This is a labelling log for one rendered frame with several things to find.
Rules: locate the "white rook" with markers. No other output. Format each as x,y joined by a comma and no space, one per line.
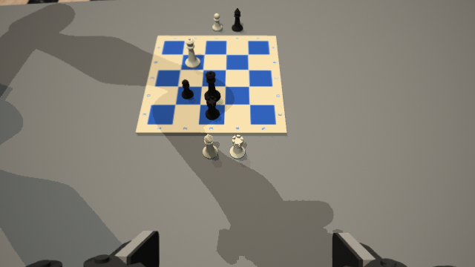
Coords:
237,151

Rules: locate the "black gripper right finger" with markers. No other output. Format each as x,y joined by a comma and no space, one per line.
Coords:
348,252

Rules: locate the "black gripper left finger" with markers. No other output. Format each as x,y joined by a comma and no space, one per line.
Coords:
142,251

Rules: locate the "white pawn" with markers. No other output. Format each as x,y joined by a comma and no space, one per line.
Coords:
217,26

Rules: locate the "blue and cream chessboard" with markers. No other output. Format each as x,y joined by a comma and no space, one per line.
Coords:
247,77

